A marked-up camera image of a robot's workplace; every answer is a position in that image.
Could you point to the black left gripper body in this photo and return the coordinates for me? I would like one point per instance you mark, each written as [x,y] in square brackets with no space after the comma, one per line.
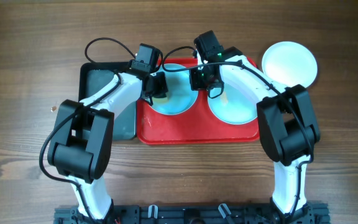
[158,86]

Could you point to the black water tray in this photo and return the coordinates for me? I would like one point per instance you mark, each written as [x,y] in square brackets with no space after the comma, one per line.
[92,79]

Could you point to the yellow green sponge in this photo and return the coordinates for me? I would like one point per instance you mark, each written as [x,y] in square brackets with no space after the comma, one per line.
[161,101]

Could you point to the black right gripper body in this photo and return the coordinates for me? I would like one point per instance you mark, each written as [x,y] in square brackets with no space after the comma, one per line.
[202,81]

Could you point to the red plastic tray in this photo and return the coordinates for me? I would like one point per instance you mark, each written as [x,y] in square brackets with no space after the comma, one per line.
[195,126]

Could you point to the mint green plate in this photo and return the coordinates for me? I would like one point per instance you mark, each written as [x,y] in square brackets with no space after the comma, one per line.
[237,103]

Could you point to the light blue plate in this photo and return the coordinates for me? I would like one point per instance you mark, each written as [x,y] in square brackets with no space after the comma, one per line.
[181,96]

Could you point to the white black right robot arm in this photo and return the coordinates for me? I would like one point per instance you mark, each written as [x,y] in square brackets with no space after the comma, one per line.
[287,123]

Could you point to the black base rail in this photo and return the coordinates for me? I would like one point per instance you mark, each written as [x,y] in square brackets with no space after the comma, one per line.
[251,213]

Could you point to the white plate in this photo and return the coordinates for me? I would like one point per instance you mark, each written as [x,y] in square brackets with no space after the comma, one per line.
[290,63]

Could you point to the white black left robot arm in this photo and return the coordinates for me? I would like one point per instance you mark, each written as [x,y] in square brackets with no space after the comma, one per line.
[79,147]

